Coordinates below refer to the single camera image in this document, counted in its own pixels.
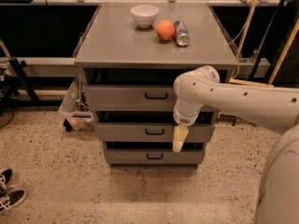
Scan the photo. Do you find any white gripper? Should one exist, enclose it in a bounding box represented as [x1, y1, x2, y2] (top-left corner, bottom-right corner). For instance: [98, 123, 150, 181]
[173, 99, 200, 152]

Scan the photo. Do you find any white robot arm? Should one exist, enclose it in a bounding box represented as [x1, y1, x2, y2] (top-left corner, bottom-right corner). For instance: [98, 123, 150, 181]
[173, 66, 299, 224]

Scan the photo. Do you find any grey top drawer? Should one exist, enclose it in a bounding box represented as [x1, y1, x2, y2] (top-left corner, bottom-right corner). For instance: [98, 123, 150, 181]
[82, 83, 230, 113]

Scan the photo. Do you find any grey drawer cabinet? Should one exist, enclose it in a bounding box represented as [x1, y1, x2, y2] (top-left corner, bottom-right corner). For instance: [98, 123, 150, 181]
[72, 1, 240, 168]

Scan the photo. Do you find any silver blue soda can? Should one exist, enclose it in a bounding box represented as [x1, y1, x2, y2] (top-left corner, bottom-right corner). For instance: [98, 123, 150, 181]
[174, 21, 190, 47]

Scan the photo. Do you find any orange fruit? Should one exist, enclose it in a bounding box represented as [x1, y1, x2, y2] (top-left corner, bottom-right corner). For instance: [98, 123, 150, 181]
[156, 20, 175, 41]

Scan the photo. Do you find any white ceramic bowl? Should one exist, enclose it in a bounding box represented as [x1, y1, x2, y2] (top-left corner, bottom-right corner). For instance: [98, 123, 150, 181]
[131, 5, 159, 28]

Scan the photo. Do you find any black tripod stand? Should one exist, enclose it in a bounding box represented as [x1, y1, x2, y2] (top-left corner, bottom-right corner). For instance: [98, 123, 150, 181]
[0, 38, 40, 105]

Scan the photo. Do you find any black sneaker far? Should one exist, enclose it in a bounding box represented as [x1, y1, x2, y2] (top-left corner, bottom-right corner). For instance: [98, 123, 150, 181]
[0, 168, 13, 195]

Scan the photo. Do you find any black sneaker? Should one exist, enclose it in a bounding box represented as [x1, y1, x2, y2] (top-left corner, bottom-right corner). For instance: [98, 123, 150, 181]
[0, 168, 13, 195]
[0, 189, 27, 214]

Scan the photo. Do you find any black sneaker near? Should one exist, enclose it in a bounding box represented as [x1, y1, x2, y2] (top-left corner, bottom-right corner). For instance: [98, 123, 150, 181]
[0, 189, 27, 214]

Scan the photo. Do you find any wooden frame stand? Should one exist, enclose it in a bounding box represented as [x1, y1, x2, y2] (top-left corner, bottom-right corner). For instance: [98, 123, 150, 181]
[229, 0, 299, 89]

